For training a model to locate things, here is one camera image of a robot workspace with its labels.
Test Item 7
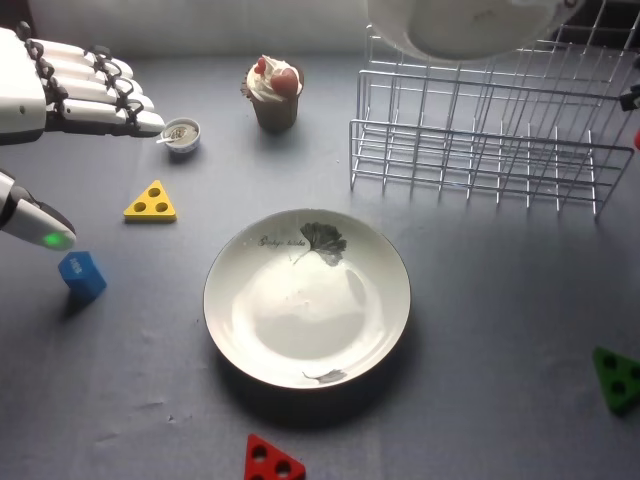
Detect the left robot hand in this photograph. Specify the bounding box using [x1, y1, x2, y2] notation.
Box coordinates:
[0, 22, 166, 251]

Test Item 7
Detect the plain white plate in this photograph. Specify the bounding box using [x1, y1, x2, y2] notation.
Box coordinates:
[366, 0, 571, 62]

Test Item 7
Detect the white plate with leaf print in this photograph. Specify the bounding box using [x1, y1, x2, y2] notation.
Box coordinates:
[202, 208, 412, 390]

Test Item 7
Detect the small grey bowl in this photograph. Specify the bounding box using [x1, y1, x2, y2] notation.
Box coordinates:
[160, 117, 202, 154]

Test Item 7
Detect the yellow triangle block with holes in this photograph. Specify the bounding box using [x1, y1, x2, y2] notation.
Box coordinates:
[123, 179, 178, 224]

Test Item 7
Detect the blue cube block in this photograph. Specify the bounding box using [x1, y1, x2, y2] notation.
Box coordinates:
[57, 250, 108, 304]

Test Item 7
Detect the cupcake with red hearts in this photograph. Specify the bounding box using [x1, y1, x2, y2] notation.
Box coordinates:
[239, 53, 306, 134]

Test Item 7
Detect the green triangle block with holes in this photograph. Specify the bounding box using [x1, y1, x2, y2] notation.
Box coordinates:
[592, 346, 640, 417]

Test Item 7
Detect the red triangle block with holes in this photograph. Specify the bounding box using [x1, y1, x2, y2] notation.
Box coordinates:
[243, 433, 307, 480]

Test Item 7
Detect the silver wire dish rack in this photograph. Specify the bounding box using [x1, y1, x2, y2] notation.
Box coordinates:
[348, 0, 640, 221]

